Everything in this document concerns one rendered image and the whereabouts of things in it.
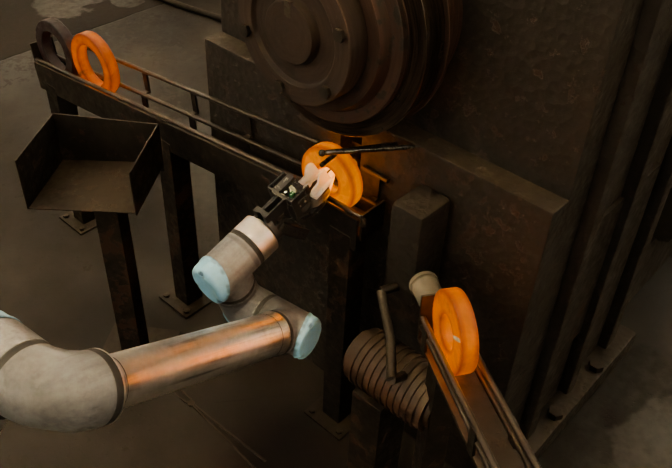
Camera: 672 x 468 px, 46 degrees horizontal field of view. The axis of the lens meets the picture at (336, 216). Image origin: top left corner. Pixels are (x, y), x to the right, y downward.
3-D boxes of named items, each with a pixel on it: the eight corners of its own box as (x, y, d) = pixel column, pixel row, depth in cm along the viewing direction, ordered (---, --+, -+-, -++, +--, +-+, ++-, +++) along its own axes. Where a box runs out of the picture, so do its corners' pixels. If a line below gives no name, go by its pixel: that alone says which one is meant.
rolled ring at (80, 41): (111, 109, 224) (121, 104, 226) (109, 54, 211) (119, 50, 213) (72, 76, 231) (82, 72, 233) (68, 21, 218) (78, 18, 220)
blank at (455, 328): (452, 361, 149) (435, 364, 149) (445, 280, 148) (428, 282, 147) (483, 384, 134) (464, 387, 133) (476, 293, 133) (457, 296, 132)
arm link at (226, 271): (197, 291, 161) (180, 263, 153) (240, 249, 165) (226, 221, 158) (227, 314, 156) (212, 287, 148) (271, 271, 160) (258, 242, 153)
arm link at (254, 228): (269, 268, 160) (237, 246, 165) (285, 252, 162) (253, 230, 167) (258, 242, 153) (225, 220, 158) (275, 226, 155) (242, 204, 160)
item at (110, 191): (98, 321, 235) (52, 112, 189) (184, 332, 232) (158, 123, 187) (71, 374, 219) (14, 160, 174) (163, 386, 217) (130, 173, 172)
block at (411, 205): (412, 266, 175) (423, 179, 160) (441, 284, 171) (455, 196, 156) (381, 290, 169) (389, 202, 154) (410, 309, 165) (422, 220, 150)
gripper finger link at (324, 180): (340, 158, 164) (311, 187, 161) (345, 177, 169) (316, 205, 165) (329, 152, 166) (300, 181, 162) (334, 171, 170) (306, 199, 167)
